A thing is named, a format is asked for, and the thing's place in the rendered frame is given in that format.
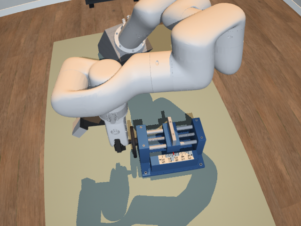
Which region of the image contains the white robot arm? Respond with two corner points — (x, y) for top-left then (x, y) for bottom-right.
(51, 0), (246, 138)

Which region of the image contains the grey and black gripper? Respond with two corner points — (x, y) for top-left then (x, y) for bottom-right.
(100, 113), (129, 153)

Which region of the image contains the blue bench vise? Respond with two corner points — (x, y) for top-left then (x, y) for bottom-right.
(128, 117), (206, 177)

